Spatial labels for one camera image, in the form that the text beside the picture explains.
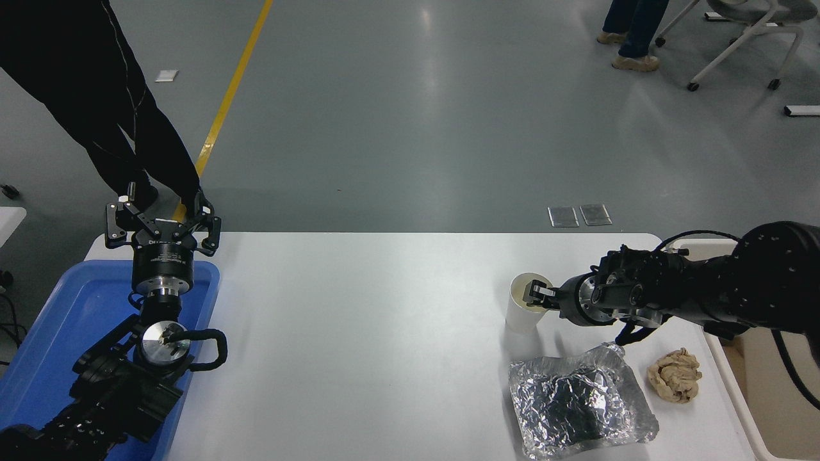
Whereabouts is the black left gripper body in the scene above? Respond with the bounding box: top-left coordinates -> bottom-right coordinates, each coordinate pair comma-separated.
131,220 -> 195,295

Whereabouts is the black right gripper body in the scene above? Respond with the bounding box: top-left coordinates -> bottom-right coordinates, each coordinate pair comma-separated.
555,273 -> 586,325

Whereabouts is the white paper cup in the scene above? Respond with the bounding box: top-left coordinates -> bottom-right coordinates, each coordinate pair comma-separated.
505,273 -> 556,335

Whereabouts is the blue plastic tray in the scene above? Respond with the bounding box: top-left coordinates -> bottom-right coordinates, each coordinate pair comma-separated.
0,259 -> 221,461

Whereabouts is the crumpled foil tray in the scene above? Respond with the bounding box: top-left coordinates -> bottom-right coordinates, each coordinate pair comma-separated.
509,341 -> 660,461

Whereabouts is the white side table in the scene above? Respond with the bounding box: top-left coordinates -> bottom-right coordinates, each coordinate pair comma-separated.
0,206 -> 29,248

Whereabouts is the crumpled tan paper ball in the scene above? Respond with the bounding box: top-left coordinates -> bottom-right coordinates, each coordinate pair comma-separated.
646,348 -> 703,404

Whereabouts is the person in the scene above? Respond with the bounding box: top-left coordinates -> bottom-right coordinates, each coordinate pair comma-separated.
0,0 -> 216,225
596,0 -> 671,72

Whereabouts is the large pale bin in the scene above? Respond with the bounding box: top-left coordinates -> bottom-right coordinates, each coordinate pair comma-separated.
671,239 -> 820,461

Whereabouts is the white office chair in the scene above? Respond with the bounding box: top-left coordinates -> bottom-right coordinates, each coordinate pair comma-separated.
655,0 -> 820,93

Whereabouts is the black floor cable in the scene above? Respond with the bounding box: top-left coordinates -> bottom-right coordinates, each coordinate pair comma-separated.
0,289 -> 30,367

